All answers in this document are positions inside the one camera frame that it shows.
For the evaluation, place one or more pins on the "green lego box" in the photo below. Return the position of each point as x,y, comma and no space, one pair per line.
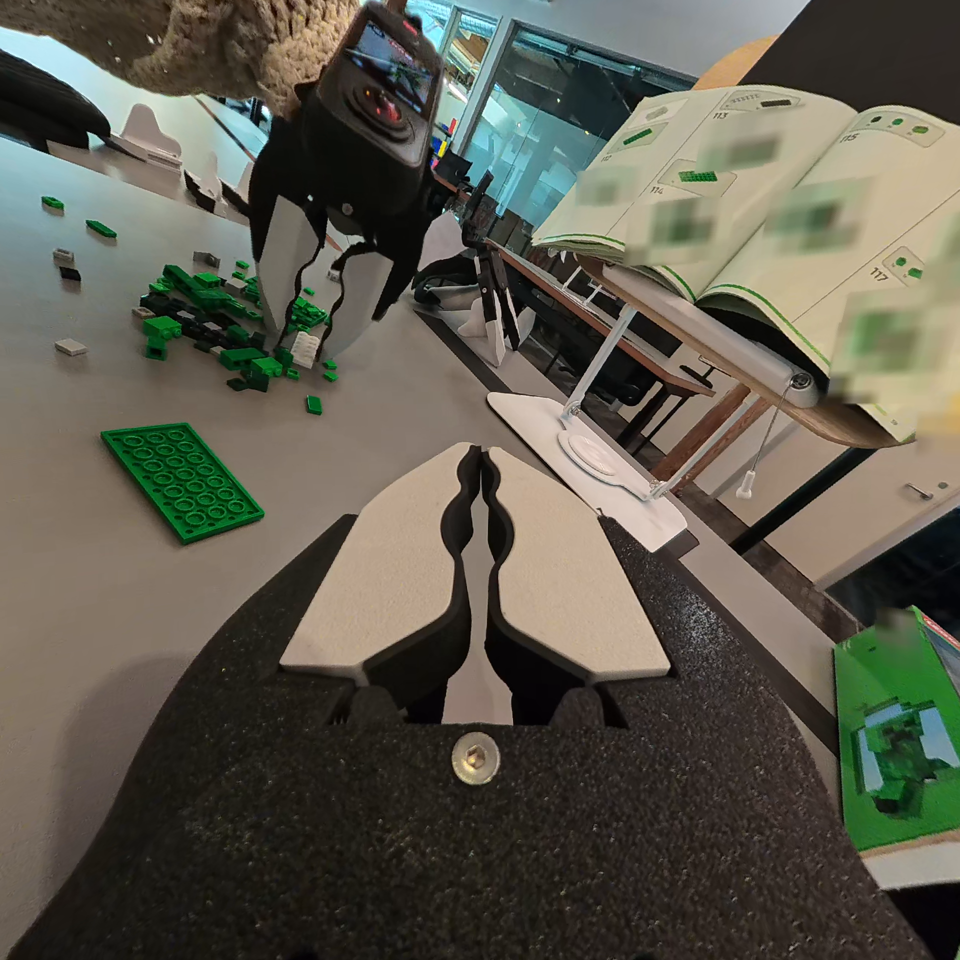
885,690

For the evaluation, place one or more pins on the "spare black white gripper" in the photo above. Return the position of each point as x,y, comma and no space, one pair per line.
491,300

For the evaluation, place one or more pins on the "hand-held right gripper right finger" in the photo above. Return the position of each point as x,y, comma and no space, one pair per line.
570,585

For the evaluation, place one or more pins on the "large green lego plate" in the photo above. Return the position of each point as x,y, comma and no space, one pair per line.
180,480

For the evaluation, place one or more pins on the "person's left forearm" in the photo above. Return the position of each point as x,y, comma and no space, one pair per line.
225,45

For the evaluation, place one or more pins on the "lego instruction book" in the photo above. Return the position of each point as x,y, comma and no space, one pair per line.
922,195

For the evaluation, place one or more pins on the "black panel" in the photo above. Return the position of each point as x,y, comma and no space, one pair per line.
885,52

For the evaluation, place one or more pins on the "white paper sheet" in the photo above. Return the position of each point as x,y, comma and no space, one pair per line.
446,236

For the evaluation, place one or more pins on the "pile of green lego bricks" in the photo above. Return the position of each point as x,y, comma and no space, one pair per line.
187,300

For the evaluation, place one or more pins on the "black ribbed cushion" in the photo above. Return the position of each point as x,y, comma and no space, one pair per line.
45,105

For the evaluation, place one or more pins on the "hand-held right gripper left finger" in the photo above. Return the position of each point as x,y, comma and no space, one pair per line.
390,577

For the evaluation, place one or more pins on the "white book stand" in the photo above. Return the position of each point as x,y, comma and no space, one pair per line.
525,420

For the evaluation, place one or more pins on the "spare grey gripper finger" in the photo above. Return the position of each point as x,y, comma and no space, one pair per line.
244,184
210,187
150,135

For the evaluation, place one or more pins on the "wooden desk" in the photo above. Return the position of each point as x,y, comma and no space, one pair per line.
660,367

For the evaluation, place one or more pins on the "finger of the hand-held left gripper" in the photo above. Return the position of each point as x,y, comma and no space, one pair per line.
281,262
360,300

